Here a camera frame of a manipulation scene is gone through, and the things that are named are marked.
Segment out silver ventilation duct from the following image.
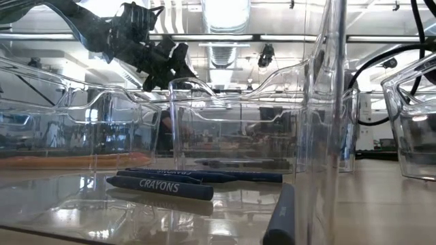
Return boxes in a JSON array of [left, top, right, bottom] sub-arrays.
[[200, 0, 251, 69]]

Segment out black ceiling light rail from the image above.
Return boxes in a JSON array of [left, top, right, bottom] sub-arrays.
[[0, 32, 436, 44]]

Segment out clear plastic bin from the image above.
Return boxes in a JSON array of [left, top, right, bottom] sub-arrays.
[[168, 77, 359, 174], [0, 84, 163, 171], [380, 52, 436, 181], [0, 0, 348, 245]]

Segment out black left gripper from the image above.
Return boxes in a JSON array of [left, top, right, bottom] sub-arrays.
[[112, 32, 197, 93]]

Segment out black ceiling camera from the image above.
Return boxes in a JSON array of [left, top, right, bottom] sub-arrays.
[[258, 43, 275, 68], [381, 57, 399, 69]]

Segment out person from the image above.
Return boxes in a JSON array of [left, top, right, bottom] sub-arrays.
[[155, 108, 176, 154]]

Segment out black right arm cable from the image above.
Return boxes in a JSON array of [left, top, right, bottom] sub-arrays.
[[347, 0, 436, 127]]

